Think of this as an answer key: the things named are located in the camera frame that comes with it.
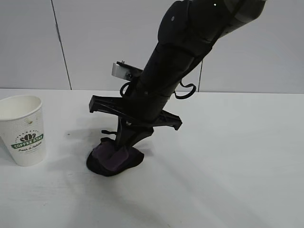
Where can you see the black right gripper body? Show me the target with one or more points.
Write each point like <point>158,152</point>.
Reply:
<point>147,109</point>

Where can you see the purple and black cloth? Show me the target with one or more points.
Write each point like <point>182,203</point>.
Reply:
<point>111,164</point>

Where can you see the white paper coffee cup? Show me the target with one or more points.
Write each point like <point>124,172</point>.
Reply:
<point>23,133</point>

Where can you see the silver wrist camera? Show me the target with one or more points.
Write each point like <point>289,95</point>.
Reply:
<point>121,70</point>

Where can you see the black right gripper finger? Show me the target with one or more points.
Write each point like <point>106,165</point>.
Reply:
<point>137,134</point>
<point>121,133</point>

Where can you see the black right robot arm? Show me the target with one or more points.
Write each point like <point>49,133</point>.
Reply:
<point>180,47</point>

